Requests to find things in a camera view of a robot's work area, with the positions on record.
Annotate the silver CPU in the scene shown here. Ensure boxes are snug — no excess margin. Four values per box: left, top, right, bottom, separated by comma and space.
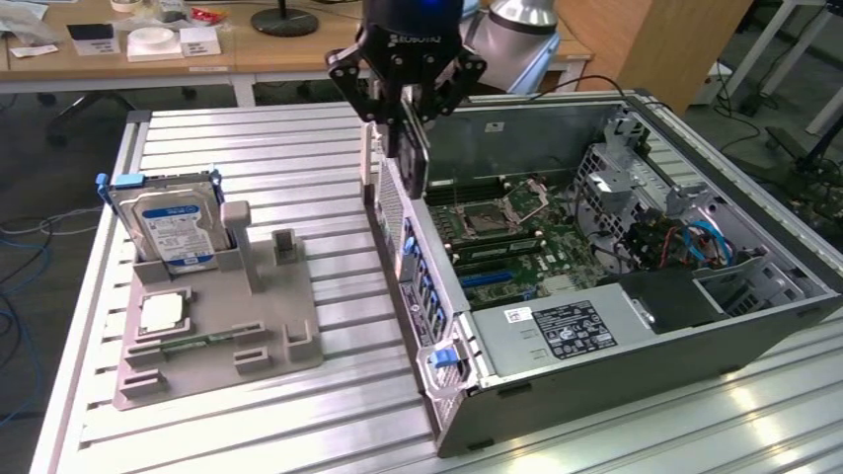
140, 294, 187, 333

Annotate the black round lamp base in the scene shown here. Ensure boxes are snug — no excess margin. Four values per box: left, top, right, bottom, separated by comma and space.
250, 0, 322, 38

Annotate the blue floor cable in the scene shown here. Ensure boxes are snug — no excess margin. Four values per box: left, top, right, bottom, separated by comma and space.
0, 236, 55, 424

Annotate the hard disk with blue caddy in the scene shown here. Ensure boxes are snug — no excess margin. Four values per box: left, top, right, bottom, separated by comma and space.
95, 165, 230, 276

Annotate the black chair base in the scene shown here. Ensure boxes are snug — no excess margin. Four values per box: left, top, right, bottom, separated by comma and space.
766, 124, 843, 175

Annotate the blue wire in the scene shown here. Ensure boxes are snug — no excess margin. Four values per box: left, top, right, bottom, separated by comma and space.
683, 221, 735, 269

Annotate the plain white labelled box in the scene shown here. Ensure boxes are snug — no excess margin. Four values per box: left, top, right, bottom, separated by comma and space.
178, 26, 222, 57

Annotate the white floor cable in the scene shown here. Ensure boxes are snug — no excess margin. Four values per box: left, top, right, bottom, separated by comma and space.
0, 205, 104, 237

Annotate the red packet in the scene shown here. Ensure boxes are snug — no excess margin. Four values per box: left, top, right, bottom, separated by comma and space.
186, 5, 227, 27

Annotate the wooden cabinet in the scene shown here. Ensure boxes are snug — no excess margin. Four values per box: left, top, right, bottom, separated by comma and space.
556, 0, 757, 113

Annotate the black cable behind case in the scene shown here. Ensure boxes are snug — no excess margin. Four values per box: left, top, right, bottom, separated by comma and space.
539, 73, 635, 98

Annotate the grey power supply unit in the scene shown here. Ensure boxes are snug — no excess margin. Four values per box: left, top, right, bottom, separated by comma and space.
471, 283, 662, 379

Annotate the white box with round bowl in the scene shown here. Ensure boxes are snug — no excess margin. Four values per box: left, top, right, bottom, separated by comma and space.
126, 27, 184, 63

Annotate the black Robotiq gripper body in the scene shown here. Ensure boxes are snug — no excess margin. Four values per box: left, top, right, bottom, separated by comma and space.
358, 0, 468, 119

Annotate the blue expansion slot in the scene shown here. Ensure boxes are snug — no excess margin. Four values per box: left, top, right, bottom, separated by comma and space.
459, 272, 516, 290

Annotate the wooden desk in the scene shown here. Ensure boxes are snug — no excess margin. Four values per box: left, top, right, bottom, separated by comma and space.
0, 0, 594, 96

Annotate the grey open PC case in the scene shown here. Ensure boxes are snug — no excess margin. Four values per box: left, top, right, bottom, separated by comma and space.
360, 88, 843, 458

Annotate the white box with black top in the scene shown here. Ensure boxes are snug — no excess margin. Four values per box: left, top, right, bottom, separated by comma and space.
66, 23, 122, 56

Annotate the grey plastic parts rack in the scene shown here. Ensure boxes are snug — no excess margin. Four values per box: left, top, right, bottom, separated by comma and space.
112, 199, 326, 412

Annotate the metal socket cover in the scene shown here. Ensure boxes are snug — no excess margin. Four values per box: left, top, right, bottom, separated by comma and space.
502, 179, 552, 217

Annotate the CPU socket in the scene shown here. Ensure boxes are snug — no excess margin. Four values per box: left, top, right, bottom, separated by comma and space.
463, 201, 514, 239

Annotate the grey metal disk bay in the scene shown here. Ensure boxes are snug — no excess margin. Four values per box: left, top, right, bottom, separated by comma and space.
575, 118, 717, 248

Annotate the white desk frame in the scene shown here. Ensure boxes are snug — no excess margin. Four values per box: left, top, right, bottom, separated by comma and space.
723, 0, 843, 135

